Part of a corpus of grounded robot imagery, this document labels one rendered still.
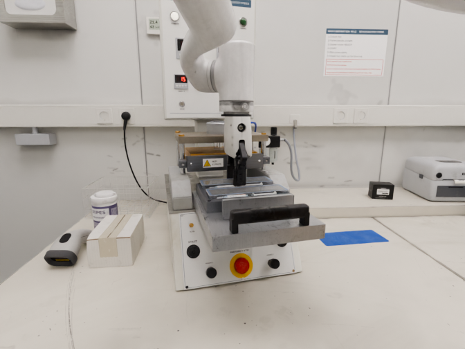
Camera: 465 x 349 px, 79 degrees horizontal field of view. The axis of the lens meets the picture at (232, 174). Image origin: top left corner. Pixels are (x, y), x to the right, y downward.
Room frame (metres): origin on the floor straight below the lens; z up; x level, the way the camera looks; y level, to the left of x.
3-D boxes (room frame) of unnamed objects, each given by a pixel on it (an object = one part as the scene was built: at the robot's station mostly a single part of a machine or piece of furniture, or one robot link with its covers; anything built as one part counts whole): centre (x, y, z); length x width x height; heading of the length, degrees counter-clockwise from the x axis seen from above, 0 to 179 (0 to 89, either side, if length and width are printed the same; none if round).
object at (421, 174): (1.27, -0.96, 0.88); 0.25 x 0.20 x 0.17; 177
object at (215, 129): (0.95, 0.03, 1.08); 0.31 x 0.24 x 0.13; 105
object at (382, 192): (1.24, -0.68, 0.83); 0.09 x 0.06 x 0.07; 80
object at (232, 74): (0.71, -0.01, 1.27); 0.09 x 0.08 x 0.13; 70
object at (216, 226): (0.62, -0.03, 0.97); 0.30 x 0.22 x 0.08; 15
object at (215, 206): (0.66, -0.02, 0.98); 0.20 x 0.17 x 0.03; 105
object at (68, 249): (0.80, 0.49, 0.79); 0.20 x 0.08 x 0.08; 3
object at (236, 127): (0.70, -0.01, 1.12); 0.10 x 0.08 x 0.11; 15
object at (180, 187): (0.81, 0.16, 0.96); 0.25 x 0.05 x 0.07; 15
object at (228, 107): (0.70, -0.01, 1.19); 0.09 x 0.08 x 0.03; 15
